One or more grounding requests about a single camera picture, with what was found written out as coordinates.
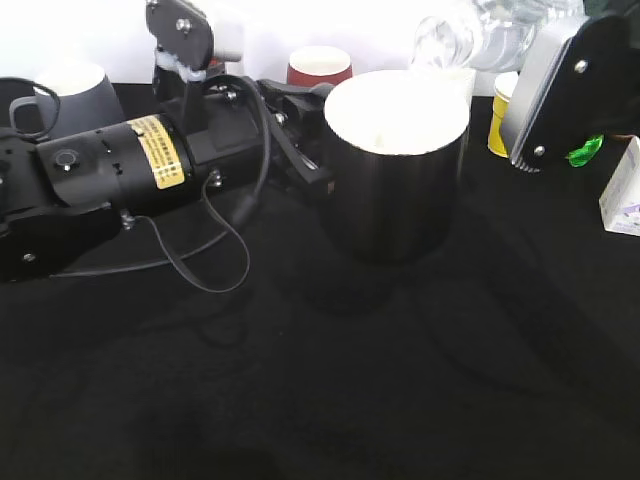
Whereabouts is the camera mount on left wrist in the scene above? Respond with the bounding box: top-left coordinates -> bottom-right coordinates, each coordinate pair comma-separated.
145,0 -> 244,135

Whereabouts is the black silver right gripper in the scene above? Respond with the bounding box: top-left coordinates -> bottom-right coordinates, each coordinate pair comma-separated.
500,12 -> 639,172

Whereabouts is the yellow cup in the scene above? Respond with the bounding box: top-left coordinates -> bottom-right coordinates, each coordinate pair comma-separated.
487,71 -> 519,158

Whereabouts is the grey mug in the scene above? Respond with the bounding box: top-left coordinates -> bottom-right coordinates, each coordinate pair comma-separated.
35,62 -> 125,140

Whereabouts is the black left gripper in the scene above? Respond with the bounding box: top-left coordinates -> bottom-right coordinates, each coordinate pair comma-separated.
159,74 -> 333,198

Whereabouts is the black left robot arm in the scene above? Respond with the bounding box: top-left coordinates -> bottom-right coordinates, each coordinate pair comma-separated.
1,72 -> 331,282

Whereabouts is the clear water bottle green label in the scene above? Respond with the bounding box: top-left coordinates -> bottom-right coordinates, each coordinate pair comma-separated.
409,0 -> 585,73

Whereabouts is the red mug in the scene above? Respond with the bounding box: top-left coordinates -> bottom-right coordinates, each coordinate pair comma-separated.
286,46 -> 353,87

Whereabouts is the black mug white inside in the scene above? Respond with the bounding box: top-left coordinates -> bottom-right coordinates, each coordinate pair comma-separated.
319,70 -> 470,263

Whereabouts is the green soda bottle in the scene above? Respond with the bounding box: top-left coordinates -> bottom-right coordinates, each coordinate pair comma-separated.
566,135 -> 604,168

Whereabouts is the black cable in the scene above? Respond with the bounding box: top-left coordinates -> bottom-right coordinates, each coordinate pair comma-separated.
49,74 -> 276,295

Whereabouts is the white carton box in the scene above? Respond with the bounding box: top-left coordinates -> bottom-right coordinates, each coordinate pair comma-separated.
599,136 -> 640,236

